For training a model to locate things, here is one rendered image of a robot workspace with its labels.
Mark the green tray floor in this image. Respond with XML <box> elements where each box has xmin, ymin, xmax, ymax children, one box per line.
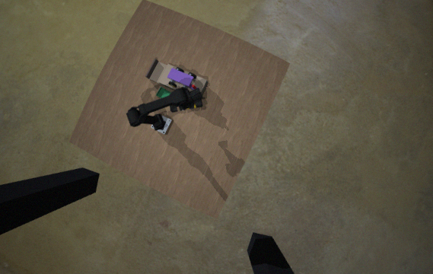
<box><xmin>157</xmin><ymin>88</ymin><xmax>170</xmax><ymax>97</ymax></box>

